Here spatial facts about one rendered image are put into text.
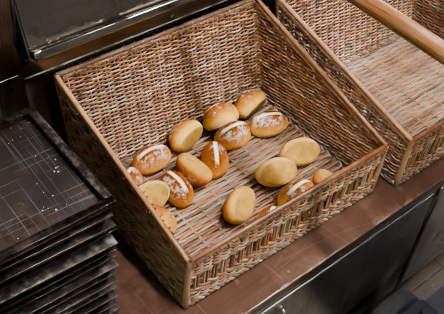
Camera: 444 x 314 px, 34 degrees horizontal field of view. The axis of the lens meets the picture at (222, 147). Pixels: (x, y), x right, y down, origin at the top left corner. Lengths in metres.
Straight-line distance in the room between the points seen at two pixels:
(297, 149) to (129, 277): 0.49
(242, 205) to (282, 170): 0.15
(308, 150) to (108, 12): 0.56
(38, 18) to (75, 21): 0.08
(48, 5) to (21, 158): 0.31
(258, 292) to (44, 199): 0.51
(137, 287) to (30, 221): 0.37
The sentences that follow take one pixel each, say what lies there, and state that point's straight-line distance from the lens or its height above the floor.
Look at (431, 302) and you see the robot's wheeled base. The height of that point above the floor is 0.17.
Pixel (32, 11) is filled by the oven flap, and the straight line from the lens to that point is 1.41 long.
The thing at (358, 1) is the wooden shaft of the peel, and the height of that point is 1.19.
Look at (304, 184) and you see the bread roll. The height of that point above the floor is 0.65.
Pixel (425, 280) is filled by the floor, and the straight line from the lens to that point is 2.36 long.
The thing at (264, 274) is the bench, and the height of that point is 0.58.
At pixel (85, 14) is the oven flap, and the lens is 1.47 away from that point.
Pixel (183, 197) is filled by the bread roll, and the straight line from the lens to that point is 1.57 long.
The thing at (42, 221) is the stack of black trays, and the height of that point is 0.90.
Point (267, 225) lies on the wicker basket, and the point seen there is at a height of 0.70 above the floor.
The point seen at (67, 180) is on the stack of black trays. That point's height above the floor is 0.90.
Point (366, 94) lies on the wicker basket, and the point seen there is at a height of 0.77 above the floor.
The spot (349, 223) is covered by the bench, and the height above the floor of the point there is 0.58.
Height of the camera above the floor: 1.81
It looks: 45 degrees down
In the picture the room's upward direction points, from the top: 7 degrees clockwise
